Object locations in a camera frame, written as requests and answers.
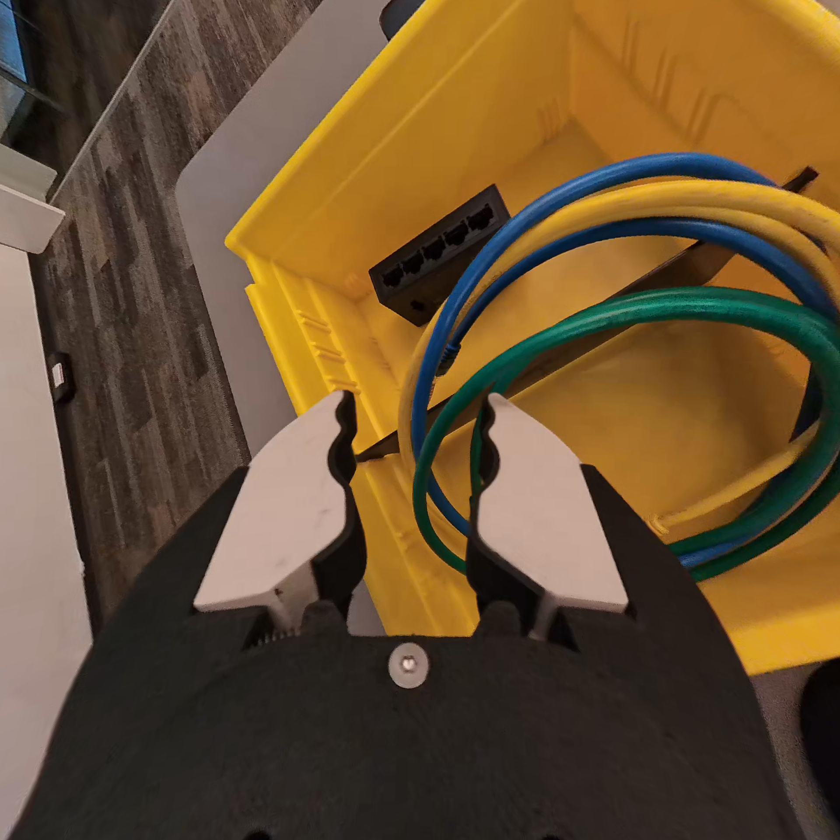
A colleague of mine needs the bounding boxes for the yellow plastic bin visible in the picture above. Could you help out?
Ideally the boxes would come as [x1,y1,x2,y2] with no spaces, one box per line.
[224,0,840,677]

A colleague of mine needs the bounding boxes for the black network switch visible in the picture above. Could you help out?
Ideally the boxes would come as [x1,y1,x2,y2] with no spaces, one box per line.
[369,184,511,327]

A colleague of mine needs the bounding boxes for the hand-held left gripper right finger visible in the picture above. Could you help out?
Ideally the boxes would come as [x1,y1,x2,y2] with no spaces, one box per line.
[465,392,631,641]

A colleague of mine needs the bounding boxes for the blue ethernet cable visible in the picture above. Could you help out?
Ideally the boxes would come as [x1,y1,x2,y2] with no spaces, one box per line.
[410,152,840,568]

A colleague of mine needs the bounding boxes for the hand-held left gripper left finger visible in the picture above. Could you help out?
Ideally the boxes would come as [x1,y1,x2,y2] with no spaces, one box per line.
[193,390,367,630]

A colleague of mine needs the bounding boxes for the yellow ethernet cable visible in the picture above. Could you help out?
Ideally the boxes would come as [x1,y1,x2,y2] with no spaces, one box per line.
[397,180,840,536]

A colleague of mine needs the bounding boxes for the green ethernet cable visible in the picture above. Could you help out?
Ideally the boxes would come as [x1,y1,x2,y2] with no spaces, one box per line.
[412,287,840,584]

